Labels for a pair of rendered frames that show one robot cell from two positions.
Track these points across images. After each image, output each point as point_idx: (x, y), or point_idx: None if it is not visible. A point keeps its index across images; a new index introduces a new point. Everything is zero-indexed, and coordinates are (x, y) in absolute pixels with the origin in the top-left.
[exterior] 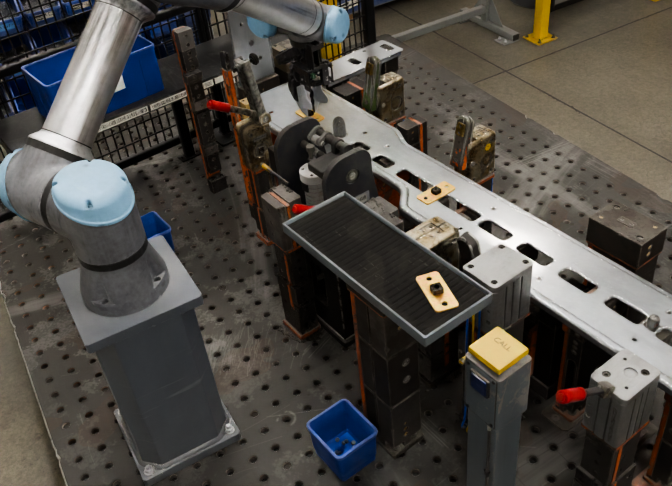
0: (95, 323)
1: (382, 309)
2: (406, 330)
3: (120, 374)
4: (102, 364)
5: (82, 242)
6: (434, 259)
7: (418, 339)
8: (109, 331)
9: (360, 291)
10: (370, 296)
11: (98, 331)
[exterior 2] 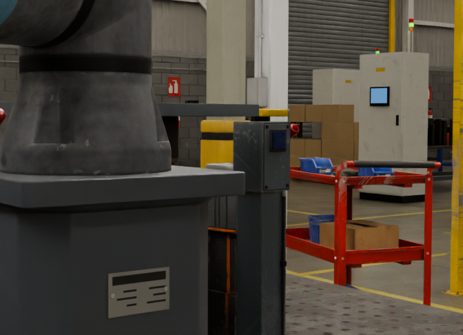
0: (188, 171)
1: (213, 111)
2: (240, 114)
3: (206, 293)
4: (200, 276)
5: (147, 3)
6: None
7: (253, 112)
8: (209, 169)
9: (184, 110)
10: (198, 105)
11: (209, 171)
